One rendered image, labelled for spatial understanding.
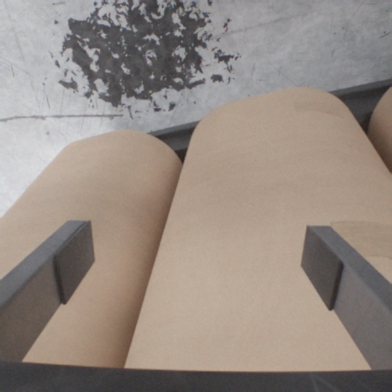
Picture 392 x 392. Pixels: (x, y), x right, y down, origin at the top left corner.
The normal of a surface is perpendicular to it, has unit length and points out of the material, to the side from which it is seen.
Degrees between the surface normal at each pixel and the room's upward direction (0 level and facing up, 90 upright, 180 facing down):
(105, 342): 90
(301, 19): 0
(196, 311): 90
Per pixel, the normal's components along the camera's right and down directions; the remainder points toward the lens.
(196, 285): -0.43, -0.72
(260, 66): -0.14, 0.65
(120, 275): 0.72, -0.45
